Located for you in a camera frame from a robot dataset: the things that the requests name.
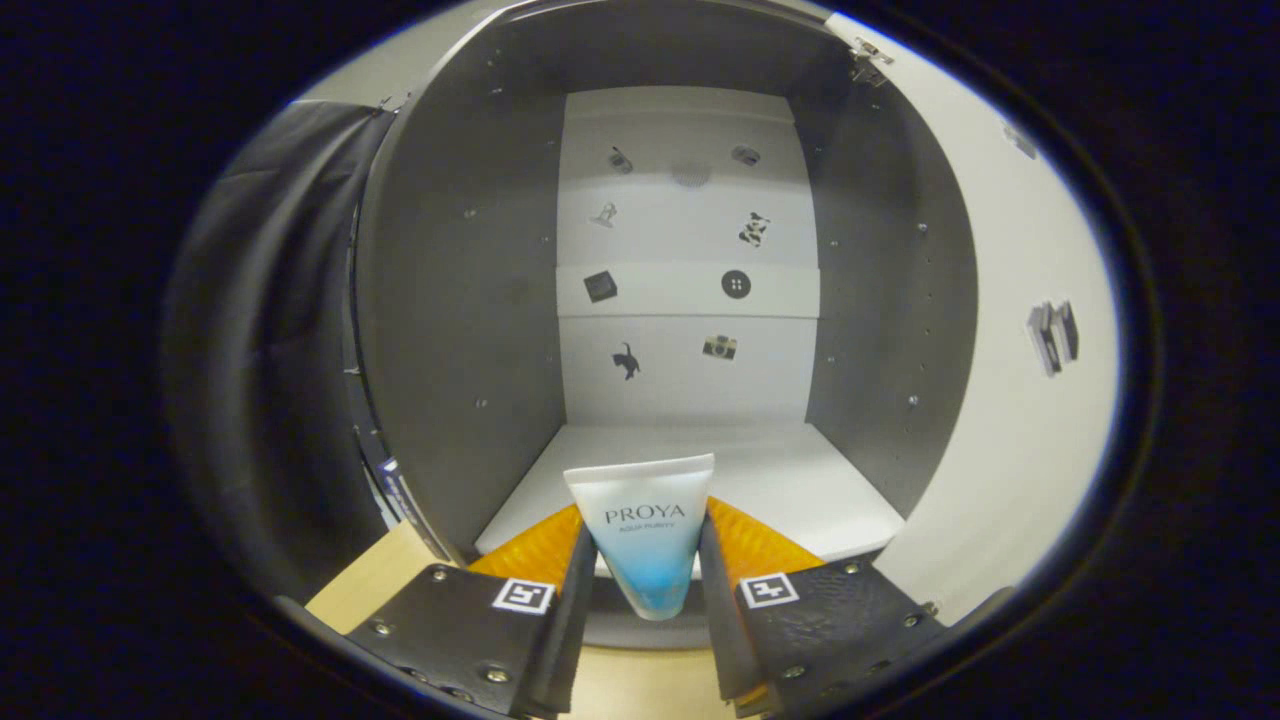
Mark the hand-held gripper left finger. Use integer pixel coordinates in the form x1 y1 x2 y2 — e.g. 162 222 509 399
345 503 599 719

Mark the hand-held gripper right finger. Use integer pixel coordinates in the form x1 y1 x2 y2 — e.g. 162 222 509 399
697 495 949 716

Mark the white blue cosmetic tube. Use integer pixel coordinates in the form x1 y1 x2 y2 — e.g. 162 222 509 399
562 453 716 622

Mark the grey cabinet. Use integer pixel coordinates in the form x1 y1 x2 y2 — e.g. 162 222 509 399
352 0 981 651

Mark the black backdrop cloth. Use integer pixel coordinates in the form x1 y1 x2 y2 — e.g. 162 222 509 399
165 100 401 601

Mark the metal door hinge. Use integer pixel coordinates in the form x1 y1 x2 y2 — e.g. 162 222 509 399
848 36 897 87

